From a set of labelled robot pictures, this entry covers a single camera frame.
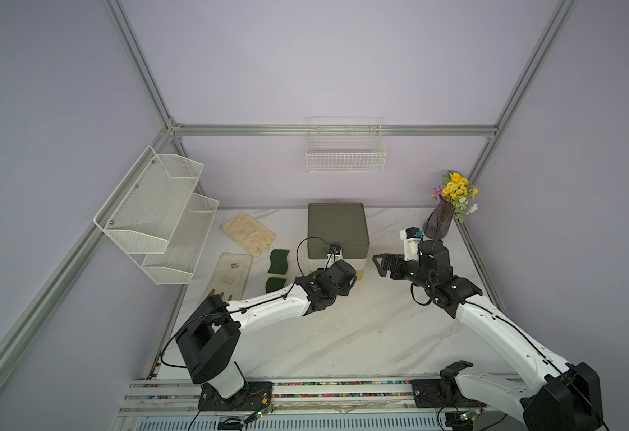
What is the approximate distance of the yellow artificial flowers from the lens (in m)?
0.92

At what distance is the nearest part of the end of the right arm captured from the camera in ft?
1.98

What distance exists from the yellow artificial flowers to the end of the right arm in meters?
0.35
